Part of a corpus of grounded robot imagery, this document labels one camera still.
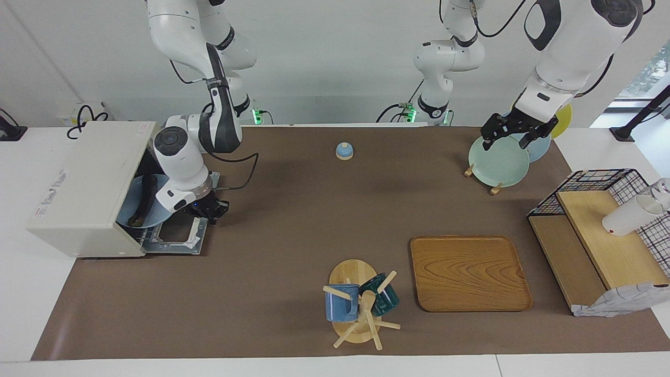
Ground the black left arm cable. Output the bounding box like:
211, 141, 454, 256
468, 0, 616, 99

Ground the black desk device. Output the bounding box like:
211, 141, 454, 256
0, 108, 28, 142

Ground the wooden mug tree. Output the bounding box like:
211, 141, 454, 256
322, 259, 401, 350

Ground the large light blue plate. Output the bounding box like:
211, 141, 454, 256
510, 123, 551, 163

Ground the beige toaster oven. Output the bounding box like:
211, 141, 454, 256
26, 121, 210, 258

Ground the wooden two-tier shelf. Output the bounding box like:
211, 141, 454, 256
528, 190, 670, 315

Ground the wooden serving tray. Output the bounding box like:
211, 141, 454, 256
410, 236, 533, 313

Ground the wooden plate rack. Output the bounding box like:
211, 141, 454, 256
464, 163, 504, 195

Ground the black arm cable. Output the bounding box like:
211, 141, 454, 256
468, 0, 616, 99
209, 152, 260, 192

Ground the black clamp stand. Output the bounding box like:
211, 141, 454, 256
610, 84, 670, 142

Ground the window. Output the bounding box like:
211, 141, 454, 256
618, 39, 670, 100

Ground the white cup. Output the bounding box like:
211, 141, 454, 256
602, 195, 661, 237

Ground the blue mug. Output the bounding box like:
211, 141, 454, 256
325, 283, 360, 322

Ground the dark purple eggplant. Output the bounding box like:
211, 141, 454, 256
130, 174, 158, 227

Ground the black wire basket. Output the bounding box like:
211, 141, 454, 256
528, 169, 670, 278

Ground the yellow plate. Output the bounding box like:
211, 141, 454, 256
550, 103, 573, 139

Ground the white checked cloth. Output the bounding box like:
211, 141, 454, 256
572, 215, 670, 318

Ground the black left base cable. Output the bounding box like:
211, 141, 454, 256
377, 79, 426, 124

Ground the brown table mat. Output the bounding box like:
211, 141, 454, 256
30, 126, 670, 361

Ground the pale green plate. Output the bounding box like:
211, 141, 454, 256
468, 135, 530, 188

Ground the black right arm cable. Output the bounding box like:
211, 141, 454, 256
209, 152, 260, 192

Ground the black coiled wall cable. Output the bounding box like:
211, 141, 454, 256
66, 105, 109, 139

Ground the dark green mug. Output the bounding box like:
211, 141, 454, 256
359, 273, 400, 317

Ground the clear glass cup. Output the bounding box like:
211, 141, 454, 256
649, 178, 670, 213

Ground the small light blue plate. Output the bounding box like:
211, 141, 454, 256
116, 174, 181, 228

